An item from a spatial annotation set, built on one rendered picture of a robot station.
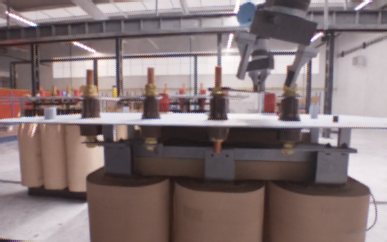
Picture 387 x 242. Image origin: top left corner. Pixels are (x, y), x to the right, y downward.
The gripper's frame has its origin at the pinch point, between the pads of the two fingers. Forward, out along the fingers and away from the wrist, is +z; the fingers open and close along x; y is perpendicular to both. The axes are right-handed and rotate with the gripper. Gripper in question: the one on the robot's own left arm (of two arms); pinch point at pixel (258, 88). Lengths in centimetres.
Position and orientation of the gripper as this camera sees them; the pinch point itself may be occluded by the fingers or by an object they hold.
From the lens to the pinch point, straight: 96.7
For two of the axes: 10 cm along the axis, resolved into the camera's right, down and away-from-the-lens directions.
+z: 0.0, 10.0, 0.8
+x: 5.9, 0.6, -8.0
